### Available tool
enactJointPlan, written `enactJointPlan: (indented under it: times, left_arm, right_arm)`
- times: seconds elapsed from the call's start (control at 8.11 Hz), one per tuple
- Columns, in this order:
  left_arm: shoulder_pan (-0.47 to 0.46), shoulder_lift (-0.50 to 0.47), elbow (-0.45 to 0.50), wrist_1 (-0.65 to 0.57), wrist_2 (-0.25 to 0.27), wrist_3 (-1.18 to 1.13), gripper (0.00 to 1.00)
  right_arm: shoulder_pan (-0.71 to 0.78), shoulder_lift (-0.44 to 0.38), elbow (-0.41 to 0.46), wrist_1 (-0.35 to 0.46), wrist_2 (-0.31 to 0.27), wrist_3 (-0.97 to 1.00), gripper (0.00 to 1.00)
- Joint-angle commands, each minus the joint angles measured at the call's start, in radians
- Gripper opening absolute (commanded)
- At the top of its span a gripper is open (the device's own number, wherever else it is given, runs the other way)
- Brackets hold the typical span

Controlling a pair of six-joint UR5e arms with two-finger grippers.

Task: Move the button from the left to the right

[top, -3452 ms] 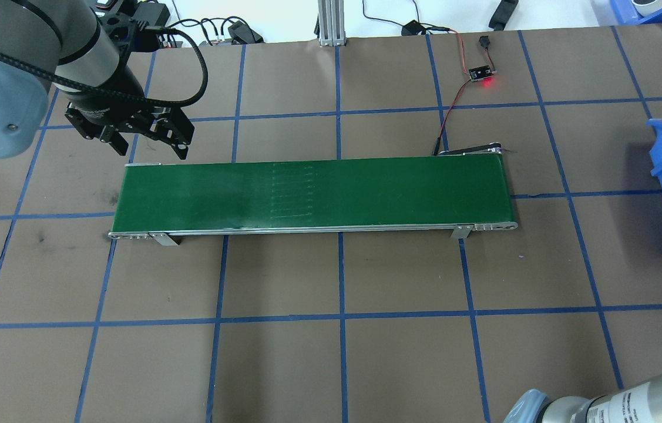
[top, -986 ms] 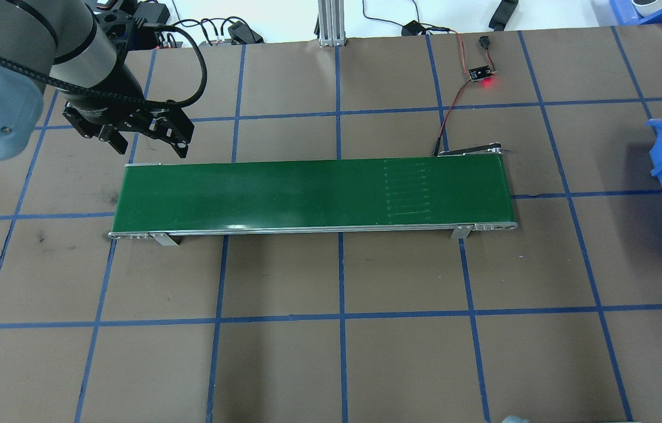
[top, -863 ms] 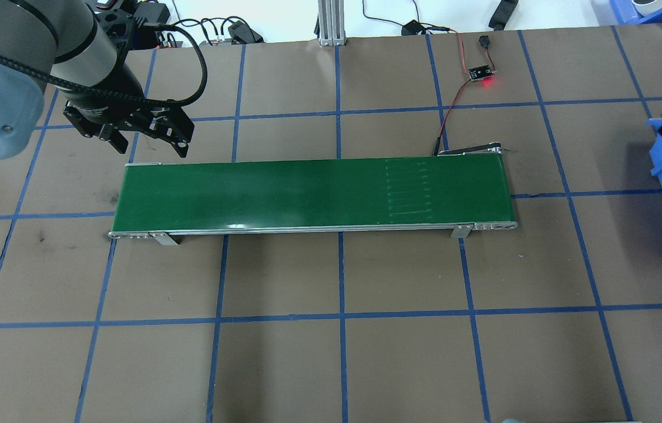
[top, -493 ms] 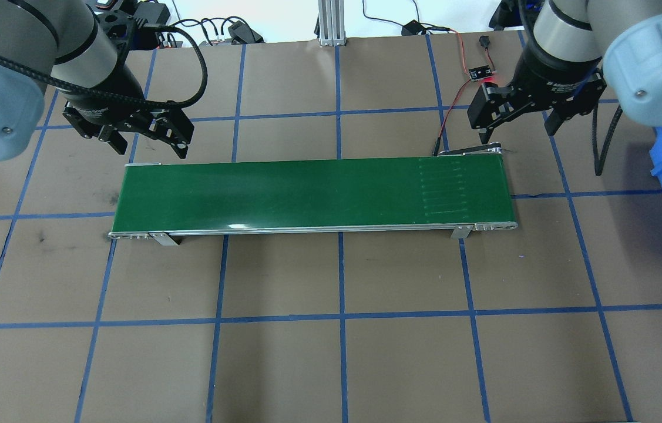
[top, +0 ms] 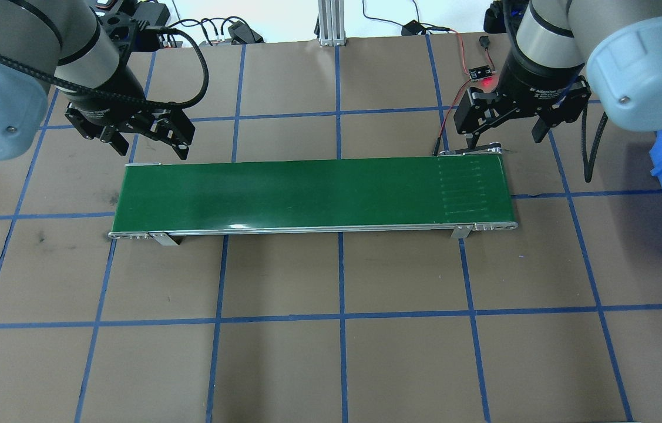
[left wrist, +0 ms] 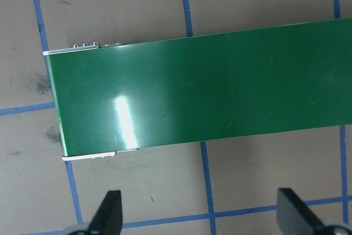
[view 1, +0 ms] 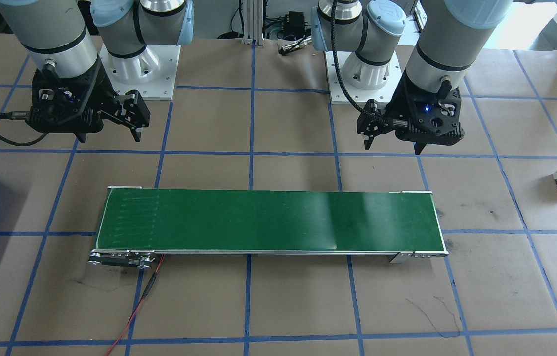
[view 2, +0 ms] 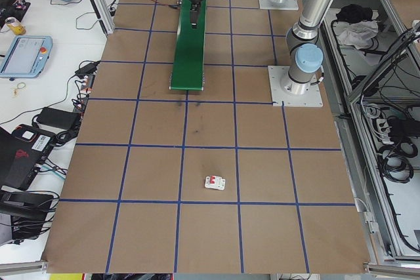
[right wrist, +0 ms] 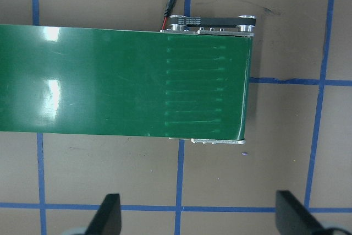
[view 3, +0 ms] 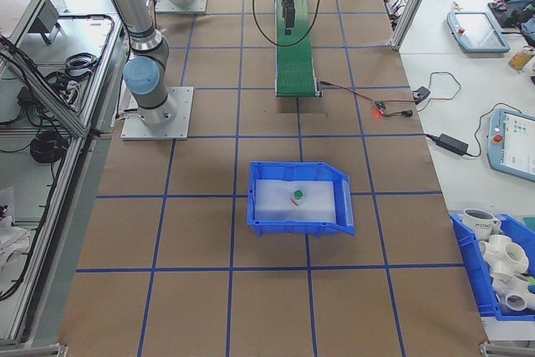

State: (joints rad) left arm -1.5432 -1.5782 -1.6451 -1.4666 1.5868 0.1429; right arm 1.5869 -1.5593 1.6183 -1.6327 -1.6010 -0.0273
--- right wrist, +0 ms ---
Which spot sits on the green belt conveyor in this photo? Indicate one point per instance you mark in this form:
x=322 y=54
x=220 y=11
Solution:
x=123 y=81

